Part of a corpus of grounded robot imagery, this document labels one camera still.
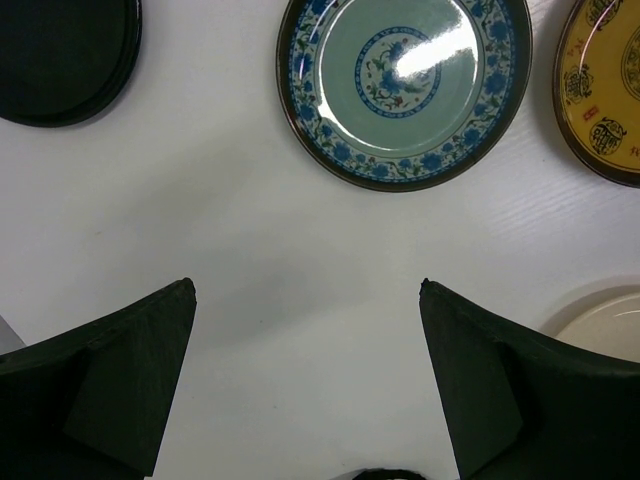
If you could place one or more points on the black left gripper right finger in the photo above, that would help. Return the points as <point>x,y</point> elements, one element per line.
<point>521,405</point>

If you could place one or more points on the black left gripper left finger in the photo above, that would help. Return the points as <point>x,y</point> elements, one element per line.
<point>93,402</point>

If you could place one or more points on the cream plate with black patch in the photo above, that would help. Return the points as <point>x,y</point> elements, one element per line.
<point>600,317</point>

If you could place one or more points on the yellow patterned plate front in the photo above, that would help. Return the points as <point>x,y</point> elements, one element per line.
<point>596,87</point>

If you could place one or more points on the blue floral plate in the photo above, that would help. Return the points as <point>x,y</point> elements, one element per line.
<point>400,96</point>

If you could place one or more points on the glossy black plate left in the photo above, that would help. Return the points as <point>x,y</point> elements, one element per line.
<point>63,62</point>

